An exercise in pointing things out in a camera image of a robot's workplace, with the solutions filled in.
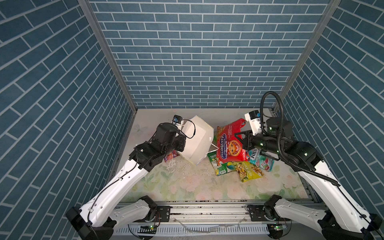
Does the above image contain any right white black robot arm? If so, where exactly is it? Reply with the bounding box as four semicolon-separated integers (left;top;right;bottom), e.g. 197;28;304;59
234;118;383;240

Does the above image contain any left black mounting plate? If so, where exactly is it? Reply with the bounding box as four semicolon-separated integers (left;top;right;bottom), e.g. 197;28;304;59
135;206;171;223

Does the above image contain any yellow green snack packet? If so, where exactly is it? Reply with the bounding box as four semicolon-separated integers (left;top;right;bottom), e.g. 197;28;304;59
234;162;264;183

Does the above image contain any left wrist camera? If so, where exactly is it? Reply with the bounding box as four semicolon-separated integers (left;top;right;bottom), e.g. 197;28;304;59
172;115;183;126

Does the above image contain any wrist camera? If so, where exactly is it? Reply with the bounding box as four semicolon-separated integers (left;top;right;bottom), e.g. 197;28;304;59
245;110;262;136
172;115;183;126

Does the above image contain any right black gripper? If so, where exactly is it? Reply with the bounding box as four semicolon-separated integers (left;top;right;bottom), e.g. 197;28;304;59
233;129;281;157

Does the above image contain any black mounting plate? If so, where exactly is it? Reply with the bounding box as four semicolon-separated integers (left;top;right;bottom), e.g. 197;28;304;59
246;205;289;222
135;206;171;223

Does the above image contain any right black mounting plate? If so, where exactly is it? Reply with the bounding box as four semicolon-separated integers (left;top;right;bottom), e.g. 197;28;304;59
246;205;289;222

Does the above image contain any floral paper gift bag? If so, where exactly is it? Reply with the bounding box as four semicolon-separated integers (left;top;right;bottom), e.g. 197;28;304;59
178;116;218;166

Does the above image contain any white slotted cable duct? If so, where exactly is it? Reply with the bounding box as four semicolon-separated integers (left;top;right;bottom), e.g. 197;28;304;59
114;224;270;237

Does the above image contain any teal snack packet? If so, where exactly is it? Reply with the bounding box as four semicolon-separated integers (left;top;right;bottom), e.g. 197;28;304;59
248;149;274;172

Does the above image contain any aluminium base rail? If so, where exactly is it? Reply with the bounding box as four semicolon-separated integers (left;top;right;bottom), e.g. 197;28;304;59
80;201;340;240

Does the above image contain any small green snack packet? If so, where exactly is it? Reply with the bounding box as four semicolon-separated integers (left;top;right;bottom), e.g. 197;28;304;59
206;150;238;177

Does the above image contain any purple Fox's candy packet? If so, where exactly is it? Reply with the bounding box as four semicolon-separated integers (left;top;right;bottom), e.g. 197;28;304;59
164;150;180;162

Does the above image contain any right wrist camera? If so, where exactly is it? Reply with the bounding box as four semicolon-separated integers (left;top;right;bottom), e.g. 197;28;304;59
245;110;262;136

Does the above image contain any red snack packet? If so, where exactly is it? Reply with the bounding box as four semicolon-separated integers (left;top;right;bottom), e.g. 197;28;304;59
217;119;249;163

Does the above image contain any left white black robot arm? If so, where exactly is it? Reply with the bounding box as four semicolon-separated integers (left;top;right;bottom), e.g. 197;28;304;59
66;116;187;240

